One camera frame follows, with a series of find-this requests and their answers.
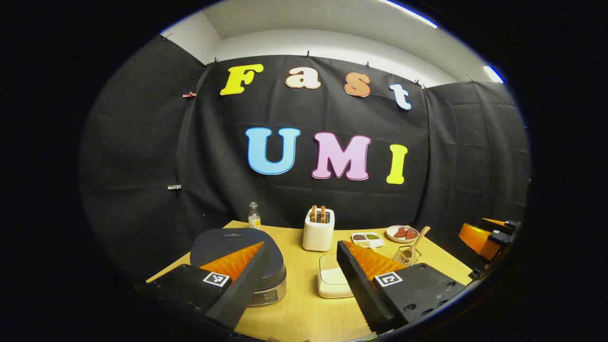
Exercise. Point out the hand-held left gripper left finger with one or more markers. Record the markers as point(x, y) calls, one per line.
point(240, 289)

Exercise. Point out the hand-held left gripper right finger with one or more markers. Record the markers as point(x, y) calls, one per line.
point(361, 289)

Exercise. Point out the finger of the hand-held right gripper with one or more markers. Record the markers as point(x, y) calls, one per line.
point(477, 240)
point(494, 222)

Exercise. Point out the white rice pile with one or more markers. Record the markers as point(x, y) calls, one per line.
point(332, 280)

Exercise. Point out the dark grey rice cooker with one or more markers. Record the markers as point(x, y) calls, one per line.
point(221, 244)

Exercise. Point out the wooden spoon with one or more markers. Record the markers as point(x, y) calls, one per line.
point(420, 237)

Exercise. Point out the clear rice tray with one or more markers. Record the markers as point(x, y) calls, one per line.
point(330, 261)

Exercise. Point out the yellow soybeans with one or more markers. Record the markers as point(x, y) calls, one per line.
point(363, 244)

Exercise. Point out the white divided dish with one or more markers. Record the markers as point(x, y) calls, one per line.
point(379, 242)

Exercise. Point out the dark red beans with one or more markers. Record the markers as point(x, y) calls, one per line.
point(359, 237)

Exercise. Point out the green mung beans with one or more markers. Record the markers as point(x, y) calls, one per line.
point(373, 236)

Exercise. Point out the round white plate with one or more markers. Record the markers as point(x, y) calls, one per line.
point(390, 233)

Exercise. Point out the red meat slice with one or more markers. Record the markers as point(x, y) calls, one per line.
point(411, 234)
point(400, 233)

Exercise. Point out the white toaster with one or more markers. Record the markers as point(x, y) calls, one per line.
point(317, 235)

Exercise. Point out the small clear bottle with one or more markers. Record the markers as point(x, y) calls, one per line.
point(254, 219)

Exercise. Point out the toast bread slice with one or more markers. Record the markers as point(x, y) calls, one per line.
point(323, 213)
point(314, 213)

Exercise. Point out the white spring clip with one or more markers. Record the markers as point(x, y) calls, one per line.
point(174, 187)

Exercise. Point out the ceiling light strip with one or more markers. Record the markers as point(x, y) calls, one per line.
point(494, 74)

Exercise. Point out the copper spring clip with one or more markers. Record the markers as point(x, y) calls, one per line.
point(189, 95)

